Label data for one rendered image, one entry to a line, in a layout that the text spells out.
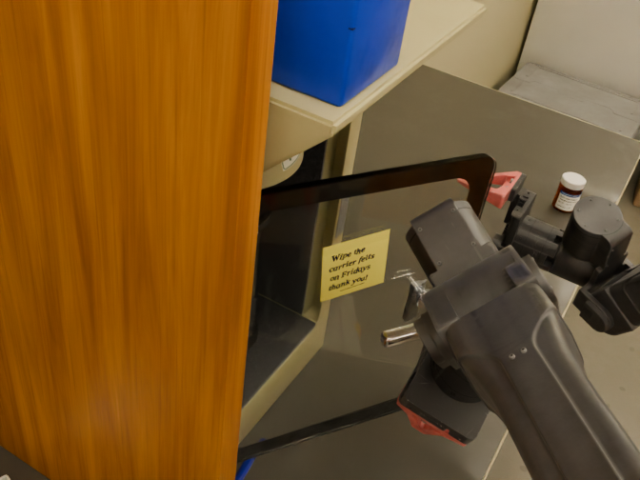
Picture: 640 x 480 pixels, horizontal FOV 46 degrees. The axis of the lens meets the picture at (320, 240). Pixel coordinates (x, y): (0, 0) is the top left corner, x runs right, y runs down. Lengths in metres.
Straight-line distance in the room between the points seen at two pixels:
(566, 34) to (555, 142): 1.99
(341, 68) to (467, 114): 1.32
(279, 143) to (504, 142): 1.24
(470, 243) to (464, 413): 0.15
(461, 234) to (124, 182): 0.25
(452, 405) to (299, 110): 0.26
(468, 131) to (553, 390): 1.43
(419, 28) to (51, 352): 0.48
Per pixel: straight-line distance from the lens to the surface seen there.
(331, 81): 0.55
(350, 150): 0.92
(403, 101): 1.85
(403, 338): 0.82
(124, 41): 0.52
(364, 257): 0.78
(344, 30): 0.54
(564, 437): 0.36
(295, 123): 0.56
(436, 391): 0.62
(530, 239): 0.98
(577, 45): 3.80
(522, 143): 1.80
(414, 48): 0.68
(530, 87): 3.60
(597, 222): 0.93
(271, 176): 0.80
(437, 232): 0.55
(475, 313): 0.45
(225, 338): 0.60
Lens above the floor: 1.77
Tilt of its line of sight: 38 degrees down
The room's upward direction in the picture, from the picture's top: 9 degrees clockwise
